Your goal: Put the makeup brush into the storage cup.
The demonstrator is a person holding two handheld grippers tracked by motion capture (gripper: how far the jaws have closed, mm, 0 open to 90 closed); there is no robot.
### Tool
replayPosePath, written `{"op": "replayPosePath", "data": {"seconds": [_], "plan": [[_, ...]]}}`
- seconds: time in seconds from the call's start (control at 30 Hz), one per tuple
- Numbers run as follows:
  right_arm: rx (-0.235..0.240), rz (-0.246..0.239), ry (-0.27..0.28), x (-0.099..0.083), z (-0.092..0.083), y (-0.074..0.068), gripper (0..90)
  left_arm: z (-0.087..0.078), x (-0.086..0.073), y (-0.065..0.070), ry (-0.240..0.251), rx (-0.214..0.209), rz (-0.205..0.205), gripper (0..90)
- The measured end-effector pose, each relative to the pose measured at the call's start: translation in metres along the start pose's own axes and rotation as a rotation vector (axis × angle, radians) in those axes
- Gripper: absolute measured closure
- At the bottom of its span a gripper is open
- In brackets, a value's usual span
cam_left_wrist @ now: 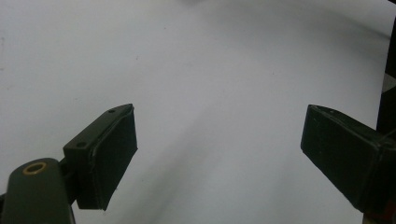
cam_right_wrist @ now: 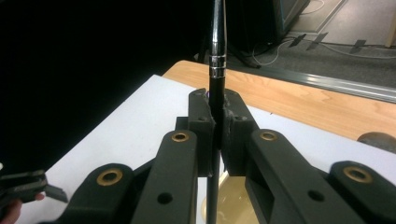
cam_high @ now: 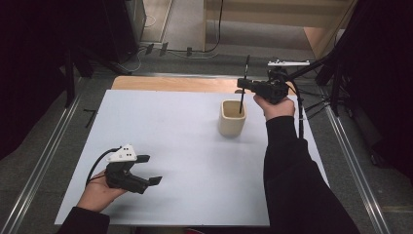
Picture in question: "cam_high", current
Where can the black eyebrow brush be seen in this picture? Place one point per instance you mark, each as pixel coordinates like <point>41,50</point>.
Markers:
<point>242,102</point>

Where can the cream ceramic cup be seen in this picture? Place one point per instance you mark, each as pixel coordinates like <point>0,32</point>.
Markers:
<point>231,125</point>

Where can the wooden table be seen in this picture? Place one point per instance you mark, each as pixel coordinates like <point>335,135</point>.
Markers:
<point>175,84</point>

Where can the white table cover sheet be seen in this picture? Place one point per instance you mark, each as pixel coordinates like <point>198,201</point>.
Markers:
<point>181,146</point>

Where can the person's right hand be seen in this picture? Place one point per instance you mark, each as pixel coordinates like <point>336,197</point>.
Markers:
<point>279,110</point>

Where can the aluminium floor rail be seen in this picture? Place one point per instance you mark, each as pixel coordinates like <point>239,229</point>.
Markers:
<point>357,169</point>
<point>39,162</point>

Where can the person's left hand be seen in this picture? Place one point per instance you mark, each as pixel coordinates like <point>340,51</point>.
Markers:
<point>95,195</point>

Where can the light wooden furniture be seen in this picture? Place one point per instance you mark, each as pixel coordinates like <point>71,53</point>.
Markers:
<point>276,13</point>

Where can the dark curtain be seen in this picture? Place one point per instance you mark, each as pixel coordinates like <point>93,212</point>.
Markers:
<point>29,71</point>
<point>386,81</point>

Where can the black cabinet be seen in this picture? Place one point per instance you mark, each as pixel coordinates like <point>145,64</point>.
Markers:
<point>110,29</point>

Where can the black metal stand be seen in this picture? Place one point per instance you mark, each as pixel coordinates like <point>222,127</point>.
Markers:
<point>334,78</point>

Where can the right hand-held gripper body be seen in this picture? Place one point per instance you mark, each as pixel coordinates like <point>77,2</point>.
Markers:
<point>274,89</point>

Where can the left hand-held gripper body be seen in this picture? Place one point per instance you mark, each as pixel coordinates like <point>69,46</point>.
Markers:
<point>121,175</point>

